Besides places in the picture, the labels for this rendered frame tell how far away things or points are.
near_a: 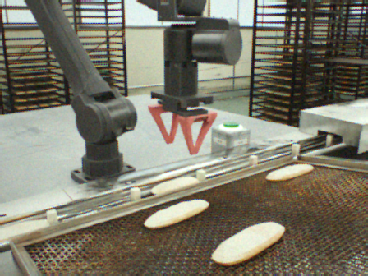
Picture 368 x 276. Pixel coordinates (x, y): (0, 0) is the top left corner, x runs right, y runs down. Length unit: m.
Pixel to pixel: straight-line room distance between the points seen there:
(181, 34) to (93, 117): 0.24
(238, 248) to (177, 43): 0.35
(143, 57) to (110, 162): 4.90
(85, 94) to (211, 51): 0.29
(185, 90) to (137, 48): 4.99
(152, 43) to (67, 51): 4.94
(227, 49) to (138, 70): 5.07
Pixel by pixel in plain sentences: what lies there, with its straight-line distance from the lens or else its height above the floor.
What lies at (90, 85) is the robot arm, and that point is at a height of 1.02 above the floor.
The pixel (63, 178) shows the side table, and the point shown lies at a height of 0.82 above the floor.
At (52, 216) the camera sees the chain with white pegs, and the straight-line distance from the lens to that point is 0.57.
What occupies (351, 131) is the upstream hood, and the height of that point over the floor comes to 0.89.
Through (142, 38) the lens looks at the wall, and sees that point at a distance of 5.61.
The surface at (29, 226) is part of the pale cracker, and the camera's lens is 0.57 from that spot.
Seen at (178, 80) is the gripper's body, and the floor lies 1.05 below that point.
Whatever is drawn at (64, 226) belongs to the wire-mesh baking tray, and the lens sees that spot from 0.48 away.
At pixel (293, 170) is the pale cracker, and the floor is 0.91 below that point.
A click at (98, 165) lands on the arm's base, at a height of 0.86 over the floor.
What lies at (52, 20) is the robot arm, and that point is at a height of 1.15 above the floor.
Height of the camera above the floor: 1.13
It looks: 17 degrees down
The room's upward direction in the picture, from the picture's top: straight up
